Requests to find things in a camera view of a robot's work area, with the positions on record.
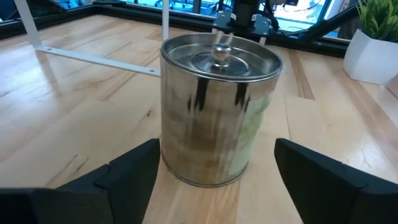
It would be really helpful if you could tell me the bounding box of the white perforated shelf table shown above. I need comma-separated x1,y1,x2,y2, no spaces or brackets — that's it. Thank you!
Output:
14,0,170,78

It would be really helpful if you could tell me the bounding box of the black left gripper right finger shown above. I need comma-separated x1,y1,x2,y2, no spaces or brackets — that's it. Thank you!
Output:
274,138,398,224

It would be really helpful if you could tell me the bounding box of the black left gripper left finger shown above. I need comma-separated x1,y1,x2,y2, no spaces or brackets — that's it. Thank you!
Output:
0,139,161,224

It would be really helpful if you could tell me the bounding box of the green plant white pot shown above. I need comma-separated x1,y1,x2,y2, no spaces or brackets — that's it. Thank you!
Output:
343,0,398,85

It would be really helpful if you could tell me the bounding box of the metal can green label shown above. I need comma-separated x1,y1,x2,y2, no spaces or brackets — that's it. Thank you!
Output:
160,32,284,188

